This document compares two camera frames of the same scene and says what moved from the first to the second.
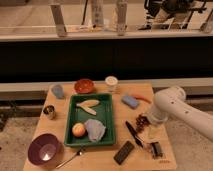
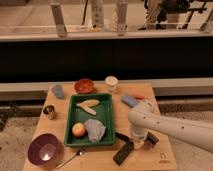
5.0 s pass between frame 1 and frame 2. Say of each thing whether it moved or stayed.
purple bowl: stayed
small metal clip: moved
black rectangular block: stayed
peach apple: stayed
